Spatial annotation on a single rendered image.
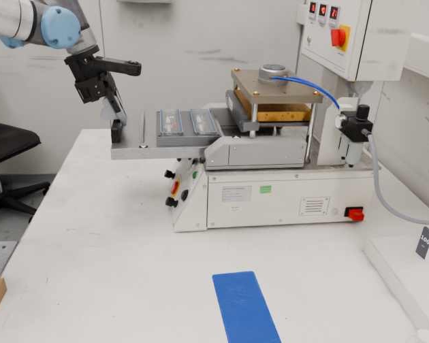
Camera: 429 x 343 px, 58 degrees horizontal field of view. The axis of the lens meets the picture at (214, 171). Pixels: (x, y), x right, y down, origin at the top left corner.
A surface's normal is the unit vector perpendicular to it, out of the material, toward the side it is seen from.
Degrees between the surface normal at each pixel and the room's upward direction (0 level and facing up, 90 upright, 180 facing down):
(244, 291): 0
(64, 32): 87
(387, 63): 90
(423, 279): 0
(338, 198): 90
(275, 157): 90
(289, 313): 0
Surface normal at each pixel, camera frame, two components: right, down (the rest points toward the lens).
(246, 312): 0.04, -0.89
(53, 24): 0.73, 0.29
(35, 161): 0.10, 0.46
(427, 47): -0.99, 0.01
